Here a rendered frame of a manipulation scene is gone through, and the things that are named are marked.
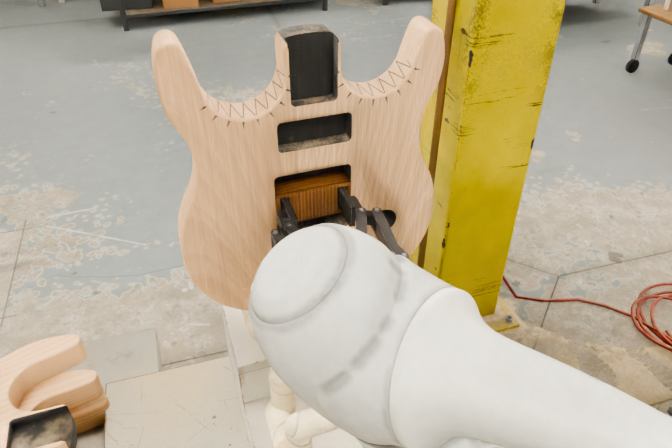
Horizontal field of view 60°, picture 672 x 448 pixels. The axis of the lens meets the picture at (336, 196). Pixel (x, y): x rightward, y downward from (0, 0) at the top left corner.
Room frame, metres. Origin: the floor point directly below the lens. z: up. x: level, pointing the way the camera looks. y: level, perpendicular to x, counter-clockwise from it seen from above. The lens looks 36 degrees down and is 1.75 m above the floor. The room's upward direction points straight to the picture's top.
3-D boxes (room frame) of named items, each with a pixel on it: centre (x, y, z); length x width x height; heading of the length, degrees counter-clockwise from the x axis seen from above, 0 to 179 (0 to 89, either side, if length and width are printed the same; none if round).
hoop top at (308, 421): (0.44, -0.03, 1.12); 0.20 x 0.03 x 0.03; 109
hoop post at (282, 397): (0.49, 0.07, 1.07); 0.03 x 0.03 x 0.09
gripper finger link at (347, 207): (0.61, -0.01, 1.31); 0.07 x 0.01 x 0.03; 18
